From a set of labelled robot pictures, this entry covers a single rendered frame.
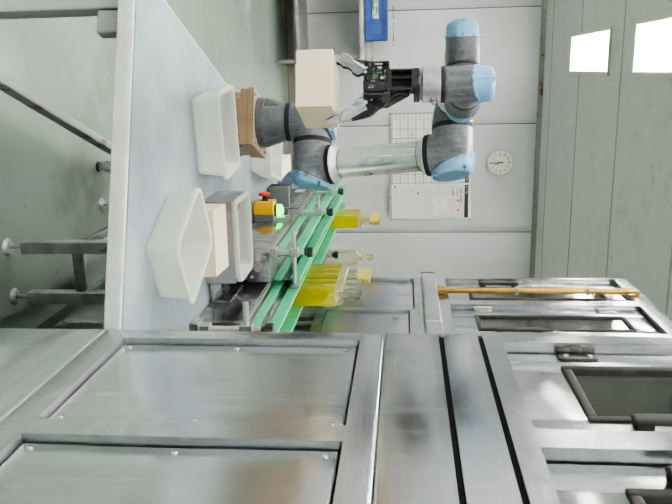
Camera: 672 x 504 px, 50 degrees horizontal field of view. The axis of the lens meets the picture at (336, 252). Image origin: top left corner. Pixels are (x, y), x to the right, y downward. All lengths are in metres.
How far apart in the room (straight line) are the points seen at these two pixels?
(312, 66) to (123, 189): 0.45
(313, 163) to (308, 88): 0.61
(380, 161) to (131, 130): 0.82
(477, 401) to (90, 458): 0.49
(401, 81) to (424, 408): 0.77
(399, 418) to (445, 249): 7.31
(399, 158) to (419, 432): 1.21
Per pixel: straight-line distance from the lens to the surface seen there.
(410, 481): 0.81
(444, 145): 1.97
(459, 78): 1.52
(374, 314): 2.37
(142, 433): 0.95
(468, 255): 8.25
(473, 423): 0.93
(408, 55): 7.96
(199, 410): 1.01
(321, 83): 1.50
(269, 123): 2.14
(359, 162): 2.04
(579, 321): 2.52
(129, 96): 1.46
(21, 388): 1.13
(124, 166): 1.43
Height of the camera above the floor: 1.27
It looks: 6 degrees down
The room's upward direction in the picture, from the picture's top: 90 degrees clockwise
